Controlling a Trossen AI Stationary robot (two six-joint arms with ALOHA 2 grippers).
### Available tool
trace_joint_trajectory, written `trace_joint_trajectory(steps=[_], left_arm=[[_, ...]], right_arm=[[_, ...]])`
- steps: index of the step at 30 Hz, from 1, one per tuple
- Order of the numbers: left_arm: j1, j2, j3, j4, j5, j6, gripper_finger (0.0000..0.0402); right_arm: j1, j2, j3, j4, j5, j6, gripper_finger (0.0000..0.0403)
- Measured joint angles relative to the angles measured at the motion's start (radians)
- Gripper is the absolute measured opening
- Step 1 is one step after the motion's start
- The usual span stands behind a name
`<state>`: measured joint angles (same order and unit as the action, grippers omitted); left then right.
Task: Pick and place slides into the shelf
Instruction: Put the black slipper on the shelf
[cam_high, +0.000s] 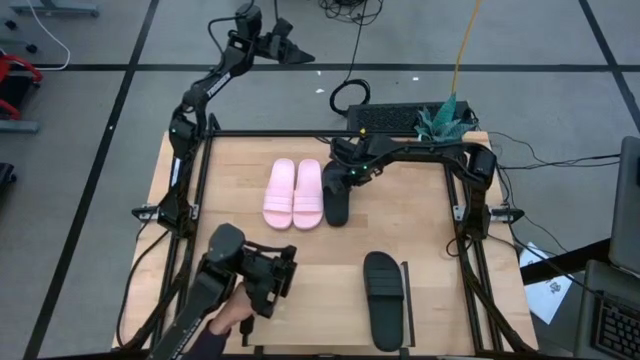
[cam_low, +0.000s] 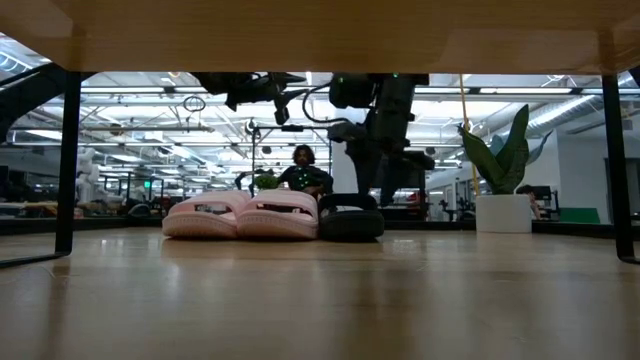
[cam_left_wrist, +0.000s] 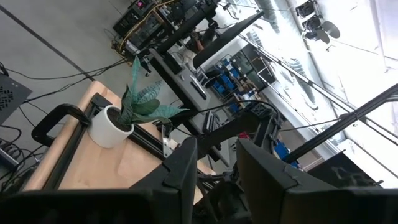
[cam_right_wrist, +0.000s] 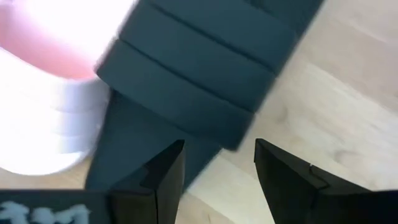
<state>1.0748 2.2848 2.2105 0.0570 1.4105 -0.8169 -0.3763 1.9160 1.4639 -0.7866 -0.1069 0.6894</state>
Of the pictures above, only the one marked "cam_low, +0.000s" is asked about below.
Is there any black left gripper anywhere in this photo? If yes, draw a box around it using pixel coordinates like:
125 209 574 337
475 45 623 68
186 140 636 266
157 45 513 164
192 72 310 127

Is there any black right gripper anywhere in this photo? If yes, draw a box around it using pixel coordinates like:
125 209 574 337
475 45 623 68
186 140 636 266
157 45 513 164
344 84 417 207

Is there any black slide sandal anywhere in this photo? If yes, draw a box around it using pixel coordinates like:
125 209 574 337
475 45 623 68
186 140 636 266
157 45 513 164
318 193 385 243

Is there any pink slide sandal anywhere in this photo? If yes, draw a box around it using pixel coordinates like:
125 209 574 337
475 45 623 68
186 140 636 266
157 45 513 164
235 189 320 242
162 191 253 240

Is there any wooden shelf with black legs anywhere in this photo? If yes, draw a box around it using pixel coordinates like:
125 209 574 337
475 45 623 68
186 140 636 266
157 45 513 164
0 0 640 271

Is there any person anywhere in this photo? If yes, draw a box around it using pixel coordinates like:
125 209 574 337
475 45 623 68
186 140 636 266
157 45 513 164
517 184 542 222
277 144 335 199

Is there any small bushy green plant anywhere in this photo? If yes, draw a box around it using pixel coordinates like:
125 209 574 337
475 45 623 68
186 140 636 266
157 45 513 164
254 173 280 192

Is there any green plant in white pot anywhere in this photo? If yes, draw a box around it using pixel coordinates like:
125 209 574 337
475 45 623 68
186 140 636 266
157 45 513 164
457 103 555 235

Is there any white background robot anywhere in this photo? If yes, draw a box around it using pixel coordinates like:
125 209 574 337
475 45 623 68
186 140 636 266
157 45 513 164
74 147 101 206

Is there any black background rig frame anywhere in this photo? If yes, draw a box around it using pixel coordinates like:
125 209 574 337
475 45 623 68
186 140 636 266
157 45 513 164
249 124 334 197

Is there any black hanging cable loop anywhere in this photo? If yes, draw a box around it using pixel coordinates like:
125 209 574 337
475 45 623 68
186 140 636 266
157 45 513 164
182 95 208 114

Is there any yellow hanging strap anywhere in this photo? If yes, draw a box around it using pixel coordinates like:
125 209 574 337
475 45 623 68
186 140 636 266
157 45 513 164
458 73 481 197

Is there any silver ventilation duct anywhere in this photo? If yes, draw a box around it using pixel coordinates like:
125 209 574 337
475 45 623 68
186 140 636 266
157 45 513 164
524 94 601 139

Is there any black aluminium station frame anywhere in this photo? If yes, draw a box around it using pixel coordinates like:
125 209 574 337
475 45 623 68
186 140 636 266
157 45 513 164
0 215 624 240

